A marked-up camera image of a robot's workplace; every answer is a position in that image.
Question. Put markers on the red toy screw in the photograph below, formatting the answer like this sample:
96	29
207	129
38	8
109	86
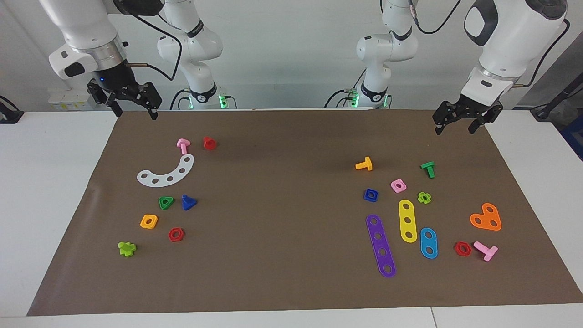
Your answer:
209	143

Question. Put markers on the red hexagon toy nut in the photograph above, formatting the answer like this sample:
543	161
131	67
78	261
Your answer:
468	251
176	239

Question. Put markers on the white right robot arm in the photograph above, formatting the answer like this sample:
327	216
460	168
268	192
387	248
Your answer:
86	27

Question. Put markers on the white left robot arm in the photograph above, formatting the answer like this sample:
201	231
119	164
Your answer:
510	45

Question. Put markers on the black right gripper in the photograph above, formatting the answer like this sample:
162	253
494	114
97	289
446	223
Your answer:
116	79

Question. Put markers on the purple four-hole plate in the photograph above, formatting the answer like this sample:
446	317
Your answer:
381	244

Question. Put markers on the black tripod stand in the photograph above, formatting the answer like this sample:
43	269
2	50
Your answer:
546	111

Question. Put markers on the brown table mat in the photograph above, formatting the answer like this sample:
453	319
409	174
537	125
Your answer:
291	250

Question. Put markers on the blue square toy nut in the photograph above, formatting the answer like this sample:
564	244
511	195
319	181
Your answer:
375	198

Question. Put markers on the green toy screw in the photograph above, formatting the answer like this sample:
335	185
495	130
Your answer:
429	169

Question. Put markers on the white curved five-hole plate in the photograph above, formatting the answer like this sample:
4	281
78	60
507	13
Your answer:
176	176

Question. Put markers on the green triangle toy nut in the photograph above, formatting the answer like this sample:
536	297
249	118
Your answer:
171	200

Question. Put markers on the orange toy screw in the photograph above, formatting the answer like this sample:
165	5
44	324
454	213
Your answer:
367	164

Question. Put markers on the pink toy screw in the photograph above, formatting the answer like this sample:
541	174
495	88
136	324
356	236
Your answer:
183	146
488	253

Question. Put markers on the blue crate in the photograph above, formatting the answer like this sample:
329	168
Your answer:
575	136

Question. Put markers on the lime cross toy nut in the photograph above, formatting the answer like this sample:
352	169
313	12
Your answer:
420	197

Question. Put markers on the blue triangle-head toy screw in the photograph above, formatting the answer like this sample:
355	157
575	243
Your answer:
187	203

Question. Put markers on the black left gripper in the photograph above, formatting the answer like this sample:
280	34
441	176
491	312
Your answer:
480	108

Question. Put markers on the lime cross-head toy screw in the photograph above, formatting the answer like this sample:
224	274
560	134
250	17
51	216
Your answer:
126	248

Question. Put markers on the pink square toy nut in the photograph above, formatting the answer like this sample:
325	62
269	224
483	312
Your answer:
402	188

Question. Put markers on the blue two-hole plate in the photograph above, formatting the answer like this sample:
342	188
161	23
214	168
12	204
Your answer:
428	243

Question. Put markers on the orange heart-shaped plate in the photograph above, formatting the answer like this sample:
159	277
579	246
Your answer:
485	217

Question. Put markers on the white box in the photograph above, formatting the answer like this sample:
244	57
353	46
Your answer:
63	102

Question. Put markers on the orange square toy nut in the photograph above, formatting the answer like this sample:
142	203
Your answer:
154	224

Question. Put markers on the black clamp stand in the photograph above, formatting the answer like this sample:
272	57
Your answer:
9	116

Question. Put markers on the yellow three-hole plate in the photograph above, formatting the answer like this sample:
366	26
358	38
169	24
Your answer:
407	213

